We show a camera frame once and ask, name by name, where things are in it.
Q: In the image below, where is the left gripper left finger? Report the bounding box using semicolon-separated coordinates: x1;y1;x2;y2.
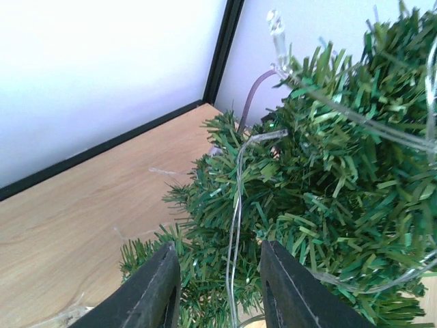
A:
71;242;181;328

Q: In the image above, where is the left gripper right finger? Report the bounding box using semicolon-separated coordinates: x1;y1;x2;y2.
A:
260;241;375;328

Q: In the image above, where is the small green christmas tree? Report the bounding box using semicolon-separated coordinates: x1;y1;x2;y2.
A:
121;5;436;327

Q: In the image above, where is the clear led light string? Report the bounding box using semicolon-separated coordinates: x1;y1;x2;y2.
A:
40;9;437;328

